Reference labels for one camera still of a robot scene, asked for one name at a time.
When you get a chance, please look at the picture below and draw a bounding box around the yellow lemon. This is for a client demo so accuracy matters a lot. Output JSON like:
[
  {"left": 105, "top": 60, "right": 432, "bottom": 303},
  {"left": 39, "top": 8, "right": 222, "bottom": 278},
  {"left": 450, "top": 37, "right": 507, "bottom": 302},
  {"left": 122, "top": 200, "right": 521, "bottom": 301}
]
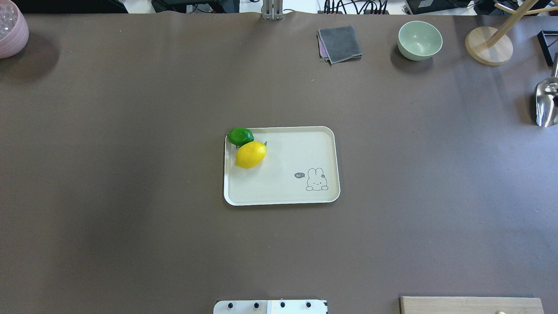
[{"left": 235, "top": 141, "right": 267, "bottom": 168}]

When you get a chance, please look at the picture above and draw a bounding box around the green lime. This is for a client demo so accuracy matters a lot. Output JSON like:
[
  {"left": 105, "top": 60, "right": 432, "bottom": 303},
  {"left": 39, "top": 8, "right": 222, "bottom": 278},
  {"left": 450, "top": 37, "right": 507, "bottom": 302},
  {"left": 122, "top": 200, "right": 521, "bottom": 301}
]
[{"left": 227, "top": 127, "right": 255, "bottom": 147}]

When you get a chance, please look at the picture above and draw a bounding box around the beige rabbit tray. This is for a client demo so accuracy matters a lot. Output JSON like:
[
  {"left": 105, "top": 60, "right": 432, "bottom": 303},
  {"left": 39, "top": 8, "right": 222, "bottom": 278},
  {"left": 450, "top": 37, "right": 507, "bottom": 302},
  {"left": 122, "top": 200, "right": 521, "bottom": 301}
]
[{"left": 223, "top": 126, "right": 340, "bottom": 205}]

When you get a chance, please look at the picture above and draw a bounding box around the grey folded cloth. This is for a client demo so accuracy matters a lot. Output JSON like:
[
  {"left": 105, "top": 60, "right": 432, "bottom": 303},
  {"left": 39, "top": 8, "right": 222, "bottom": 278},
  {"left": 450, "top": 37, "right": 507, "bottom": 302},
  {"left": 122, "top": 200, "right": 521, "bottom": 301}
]
[{"left": 316, "top": 25, "right": 362, "bottom": 65}]

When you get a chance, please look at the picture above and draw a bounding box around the pale green bowl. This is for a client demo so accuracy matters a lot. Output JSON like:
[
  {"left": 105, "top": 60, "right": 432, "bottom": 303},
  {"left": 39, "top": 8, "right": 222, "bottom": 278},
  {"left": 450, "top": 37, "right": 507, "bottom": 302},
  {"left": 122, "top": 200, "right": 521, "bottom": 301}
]
[{"left": 397, "top": 20, "right": 444, "bottom": 61}]

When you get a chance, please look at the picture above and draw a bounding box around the wooden cutting board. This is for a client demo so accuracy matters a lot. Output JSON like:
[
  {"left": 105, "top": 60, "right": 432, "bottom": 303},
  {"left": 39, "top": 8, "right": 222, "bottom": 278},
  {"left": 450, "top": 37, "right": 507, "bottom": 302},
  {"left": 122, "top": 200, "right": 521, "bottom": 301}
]
[{"left": 399, "top": 296, "right": 544, "bottom": 314}]

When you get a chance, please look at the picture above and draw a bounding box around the wooden mug tree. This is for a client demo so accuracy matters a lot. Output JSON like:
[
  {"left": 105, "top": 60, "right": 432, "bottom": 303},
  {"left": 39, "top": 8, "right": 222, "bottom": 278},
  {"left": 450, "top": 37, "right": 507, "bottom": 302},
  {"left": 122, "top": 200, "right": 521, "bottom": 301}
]
[{"left": 465, "top": 0, "right": 558, "bottom": 66}]

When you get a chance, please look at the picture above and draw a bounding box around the shiny metal scoop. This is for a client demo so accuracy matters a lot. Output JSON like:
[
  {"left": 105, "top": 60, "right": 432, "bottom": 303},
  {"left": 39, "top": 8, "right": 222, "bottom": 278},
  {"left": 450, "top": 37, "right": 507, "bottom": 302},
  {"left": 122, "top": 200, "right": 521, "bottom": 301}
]
[{"left": 535, "top": 53, "right": 558, "bottom": 127}]

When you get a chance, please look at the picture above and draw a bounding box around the pink bowl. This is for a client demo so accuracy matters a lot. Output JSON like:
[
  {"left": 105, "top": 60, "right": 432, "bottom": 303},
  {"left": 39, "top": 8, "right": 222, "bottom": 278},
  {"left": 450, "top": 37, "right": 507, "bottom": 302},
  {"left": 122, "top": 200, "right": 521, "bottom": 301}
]
[{"left": 0, "top": 0, "right": 29, "bottom": 59}]

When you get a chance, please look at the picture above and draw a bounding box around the aluminium frame post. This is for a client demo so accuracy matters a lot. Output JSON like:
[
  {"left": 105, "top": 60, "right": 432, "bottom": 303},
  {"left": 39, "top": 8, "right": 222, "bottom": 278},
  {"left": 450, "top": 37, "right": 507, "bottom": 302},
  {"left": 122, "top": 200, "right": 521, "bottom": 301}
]
[{"left": 262, "top": 0, "right": 283, "bottom": 20}]

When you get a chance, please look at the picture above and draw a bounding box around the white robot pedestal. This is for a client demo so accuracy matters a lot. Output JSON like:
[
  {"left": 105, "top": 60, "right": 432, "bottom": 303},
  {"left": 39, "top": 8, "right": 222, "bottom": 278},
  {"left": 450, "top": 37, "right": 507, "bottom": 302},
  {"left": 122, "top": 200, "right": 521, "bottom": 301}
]
[{"left": 213, "top": 299, "right": 328, "bottom": 314}]

